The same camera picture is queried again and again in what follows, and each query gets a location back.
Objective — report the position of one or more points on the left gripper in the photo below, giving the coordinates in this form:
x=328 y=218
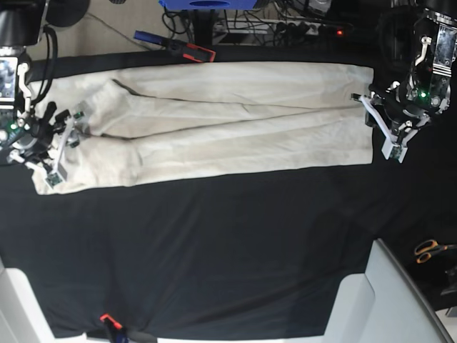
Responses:
x=398 y=119

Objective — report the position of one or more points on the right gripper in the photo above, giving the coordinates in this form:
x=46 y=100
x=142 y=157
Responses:
x=38 y=143

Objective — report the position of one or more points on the cream white T-shirt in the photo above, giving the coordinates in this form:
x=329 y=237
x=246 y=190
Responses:
x=162 y=123

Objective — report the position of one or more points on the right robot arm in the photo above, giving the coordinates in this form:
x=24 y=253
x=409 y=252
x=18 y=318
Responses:
x=23 y=24

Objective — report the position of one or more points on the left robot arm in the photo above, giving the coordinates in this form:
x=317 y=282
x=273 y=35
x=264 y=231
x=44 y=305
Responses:
x=433 y=42

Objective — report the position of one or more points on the black round stand base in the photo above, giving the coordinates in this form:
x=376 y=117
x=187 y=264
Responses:
x=66 y=13

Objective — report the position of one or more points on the white power strip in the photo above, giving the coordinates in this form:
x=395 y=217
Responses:
x=264 y=27

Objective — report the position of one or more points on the grey white chair left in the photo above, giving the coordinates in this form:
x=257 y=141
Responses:
x=22 y=320

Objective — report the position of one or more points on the black orange clamp top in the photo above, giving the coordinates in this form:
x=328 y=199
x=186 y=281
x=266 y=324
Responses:
x=177 y=47

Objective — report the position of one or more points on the black orange clamp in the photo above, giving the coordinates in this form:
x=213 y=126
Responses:
x=177 y=47
x=117 y=333

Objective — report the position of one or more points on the blue box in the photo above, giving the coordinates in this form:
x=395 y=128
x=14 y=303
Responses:
x=177 y=5

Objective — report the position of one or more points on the black orange clamp bottom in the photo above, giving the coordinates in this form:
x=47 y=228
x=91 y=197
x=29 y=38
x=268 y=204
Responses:
x=117 y=333

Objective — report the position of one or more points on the orange handled scissors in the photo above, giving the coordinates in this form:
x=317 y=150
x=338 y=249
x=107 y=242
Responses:
x=430 y=248

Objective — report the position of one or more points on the black camera pole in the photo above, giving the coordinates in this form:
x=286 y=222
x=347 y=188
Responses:
x=203 y=24

